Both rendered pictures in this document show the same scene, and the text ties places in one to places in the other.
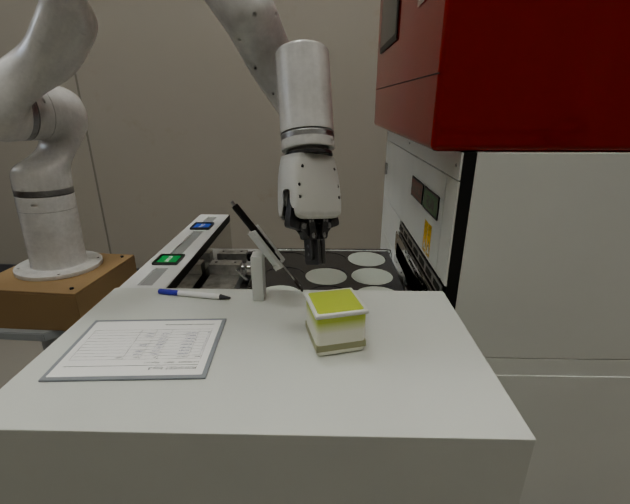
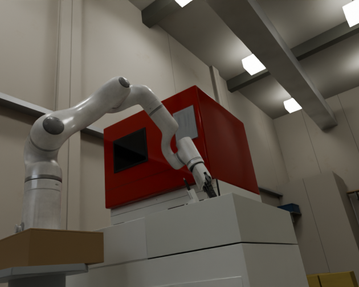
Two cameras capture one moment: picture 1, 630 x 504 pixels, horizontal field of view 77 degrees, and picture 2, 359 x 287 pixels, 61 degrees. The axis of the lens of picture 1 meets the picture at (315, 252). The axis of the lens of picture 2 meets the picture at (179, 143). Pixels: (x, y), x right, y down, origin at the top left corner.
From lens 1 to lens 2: 1.38 m
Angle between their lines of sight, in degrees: 73
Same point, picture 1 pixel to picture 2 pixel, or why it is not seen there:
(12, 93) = (74, 124)
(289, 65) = (190, 142)
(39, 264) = (50, 226)
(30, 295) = (77, 233)
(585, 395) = not seen: hidden behind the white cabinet
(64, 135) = (55, 156)
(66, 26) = (102, 110)
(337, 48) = not seen: outside the picture
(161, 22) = not seen: outside the picture
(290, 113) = (195, 153)
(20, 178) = (53, 167)
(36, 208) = (57, 187)
